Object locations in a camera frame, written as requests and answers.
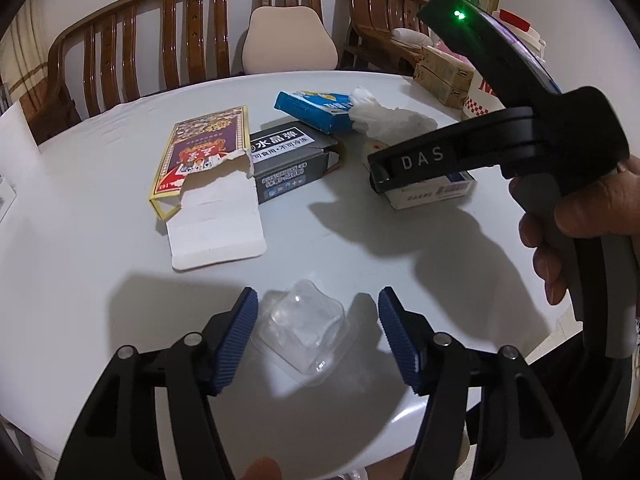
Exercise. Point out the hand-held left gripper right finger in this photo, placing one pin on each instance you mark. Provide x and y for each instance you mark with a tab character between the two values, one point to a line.
400	342

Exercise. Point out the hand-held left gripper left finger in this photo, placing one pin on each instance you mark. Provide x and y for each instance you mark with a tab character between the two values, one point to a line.
235	342

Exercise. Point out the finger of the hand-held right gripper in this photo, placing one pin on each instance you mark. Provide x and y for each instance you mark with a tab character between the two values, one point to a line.
475	142

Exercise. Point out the white box blue stripe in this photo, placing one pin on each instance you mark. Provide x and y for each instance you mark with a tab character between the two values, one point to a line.
435	192

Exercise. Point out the clear plastic blister container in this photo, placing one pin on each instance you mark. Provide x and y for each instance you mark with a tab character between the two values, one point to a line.
300	325

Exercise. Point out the white tissue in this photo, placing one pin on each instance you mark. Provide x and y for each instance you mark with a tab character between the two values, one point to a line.
395	120

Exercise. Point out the blue white cartoon box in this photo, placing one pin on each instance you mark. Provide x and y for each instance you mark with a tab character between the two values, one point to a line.
310	107

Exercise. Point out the black grey box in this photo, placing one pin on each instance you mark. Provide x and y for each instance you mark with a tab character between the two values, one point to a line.
290	160

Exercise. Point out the torn purple yellow carton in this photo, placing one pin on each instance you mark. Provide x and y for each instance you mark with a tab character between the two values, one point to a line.
200	160

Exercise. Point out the person's right hand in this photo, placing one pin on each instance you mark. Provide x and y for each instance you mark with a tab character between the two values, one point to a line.
605	205

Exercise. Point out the person's left hand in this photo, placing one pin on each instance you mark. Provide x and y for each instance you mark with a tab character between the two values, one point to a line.
260	470

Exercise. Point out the white red checkered bucket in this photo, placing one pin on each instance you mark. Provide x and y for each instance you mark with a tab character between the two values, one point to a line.
482	95

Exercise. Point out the cardboard box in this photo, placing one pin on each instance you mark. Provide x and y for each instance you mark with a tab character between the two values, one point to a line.
445	62
440	87

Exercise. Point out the small white red wrapper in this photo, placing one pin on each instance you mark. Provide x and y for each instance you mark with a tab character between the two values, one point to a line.
372	149

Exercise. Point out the white pillow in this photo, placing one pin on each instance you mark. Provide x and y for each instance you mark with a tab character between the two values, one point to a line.
412	36

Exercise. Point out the small wooden bench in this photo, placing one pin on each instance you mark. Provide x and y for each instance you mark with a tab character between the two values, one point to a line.
380	5

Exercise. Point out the white paper sheet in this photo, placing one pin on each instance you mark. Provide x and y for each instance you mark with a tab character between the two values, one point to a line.
17	145

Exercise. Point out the long wooden slatted bench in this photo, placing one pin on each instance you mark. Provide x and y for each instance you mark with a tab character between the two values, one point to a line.
150	35

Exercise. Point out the beige curtain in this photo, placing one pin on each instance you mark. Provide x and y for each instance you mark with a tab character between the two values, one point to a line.
20	65

